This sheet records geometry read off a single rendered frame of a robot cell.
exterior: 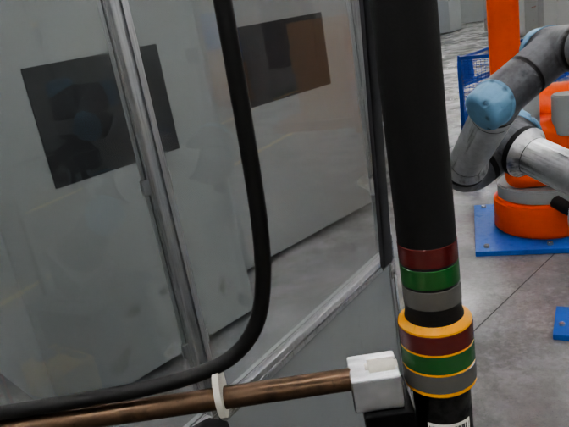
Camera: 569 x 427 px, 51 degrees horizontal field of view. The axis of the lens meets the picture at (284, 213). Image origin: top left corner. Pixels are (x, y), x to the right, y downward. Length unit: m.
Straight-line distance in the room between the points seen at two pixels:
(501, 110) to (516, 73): 0.07
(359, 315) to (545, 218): 2.72
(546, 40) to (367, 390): 0.83
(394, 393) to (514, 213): 4.06
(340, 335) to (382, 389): 1.36
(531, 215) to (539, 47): 3.32
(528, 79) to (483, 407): 2.04
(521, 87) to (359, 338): 1.01
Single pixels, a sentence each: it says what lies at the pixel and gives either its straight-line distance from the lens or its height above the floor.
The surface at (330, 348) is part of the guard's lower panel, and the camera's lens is 1.69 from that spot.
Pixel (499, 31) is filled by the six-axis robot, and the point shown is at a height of 1.41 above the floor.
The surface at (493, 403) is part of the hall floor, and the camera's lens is 2.93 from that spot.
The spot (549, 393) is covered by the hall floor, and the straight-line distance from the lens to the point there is 3.00.
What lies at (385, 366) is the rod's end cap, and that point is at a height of 1.55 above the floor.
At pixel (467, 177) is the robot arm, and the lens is 1.33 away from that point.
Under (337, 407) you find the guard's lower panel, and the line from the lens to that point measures 1.78.
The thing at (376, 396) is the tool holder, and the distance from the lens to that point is 0.38.
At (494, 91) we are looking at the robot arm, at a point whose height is 1.59.
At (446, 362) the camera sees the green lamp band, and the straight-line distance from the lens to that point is 0.36.
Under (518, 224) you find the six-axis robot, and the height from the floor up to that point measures 0.14.
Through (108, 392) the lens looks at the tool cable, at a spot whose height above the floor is 1.56.
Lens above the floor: 1.76
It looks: 18 degrees down
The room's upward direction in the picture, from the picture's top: 10 degrees counter-clockwise
